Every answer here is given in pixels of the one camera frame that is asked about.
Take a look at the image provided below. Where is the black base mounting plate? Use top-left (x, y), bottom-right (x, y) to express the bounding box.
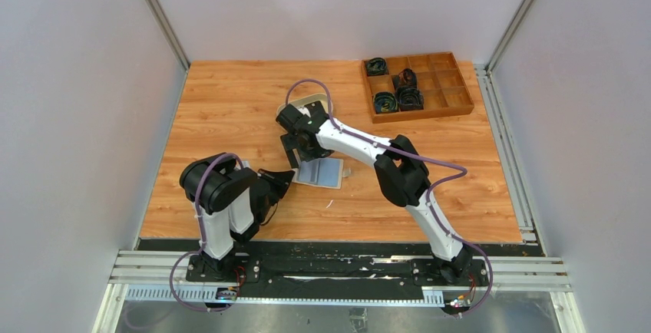
top-left (173, 239), bottom-right (545, 302)

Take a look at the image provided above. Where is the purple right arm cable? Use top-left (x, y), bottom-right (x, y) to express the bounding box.
top-left (284, 79), bottom-right (494, 318)

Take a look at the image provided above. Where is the cream oval plastic tray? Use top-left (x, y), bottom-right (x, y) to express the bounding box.
top-left (276, 93), bottom-right (329, 117)

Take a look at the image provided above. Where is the aluminium rail frame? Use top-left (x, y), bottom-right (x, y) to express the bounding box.
top-left (94, 61), bottom-right (583, 332)

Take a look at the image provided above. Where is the white leather card holder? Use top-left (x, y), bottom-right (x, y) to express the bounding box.
top-left (292, 157), bottom-right (344, 190)

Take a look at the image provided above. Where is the wooden compartment organizer box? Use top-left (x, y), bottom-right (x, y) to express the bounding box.
top-left (361, 51), bottom-right (474, 124)

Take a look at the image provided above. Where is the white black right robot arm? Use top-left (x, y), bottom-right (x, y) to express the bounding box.
top-left (276, 102), bottom-right (473, 284)

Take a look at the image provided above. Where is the rolled green black tie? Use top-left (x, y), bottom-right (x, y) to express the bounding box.
top-left (373, 91), bottom-right (398, 114)

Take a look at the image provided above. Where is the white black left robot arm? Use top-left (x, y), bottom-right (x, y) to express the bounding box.
top-left (179, 153), bottom-right (296, 281)

